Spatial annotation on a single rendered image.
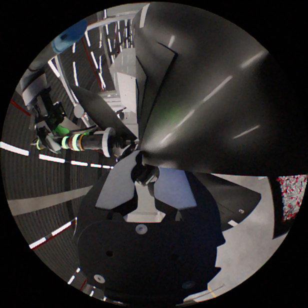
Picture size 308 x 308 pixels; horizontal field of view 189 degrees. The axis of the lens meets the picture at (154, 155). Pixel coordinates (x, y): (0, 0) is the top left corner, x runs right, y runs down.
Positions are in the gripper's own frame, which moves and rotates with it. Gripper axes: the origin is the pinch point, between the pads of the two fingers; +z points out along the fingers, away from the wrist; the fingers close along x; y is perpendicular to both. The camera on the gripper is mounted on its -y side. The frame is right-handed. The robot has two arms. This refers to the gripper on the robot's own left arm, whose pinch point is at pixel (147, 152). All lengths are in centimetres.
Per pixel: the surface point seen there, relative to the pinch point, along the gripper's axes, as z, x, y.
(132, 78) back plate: 40.2, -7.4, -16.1
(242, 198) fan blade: -3.0, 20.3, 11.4
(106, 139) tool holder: 8.2, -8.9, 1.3
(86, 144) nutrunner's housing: 9.3, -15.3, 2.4
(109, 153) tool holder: 8.3, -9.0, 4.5
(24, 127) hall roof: 144, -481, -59
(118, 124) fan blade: 23.6, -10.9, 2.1
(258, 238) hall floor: -35, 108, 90
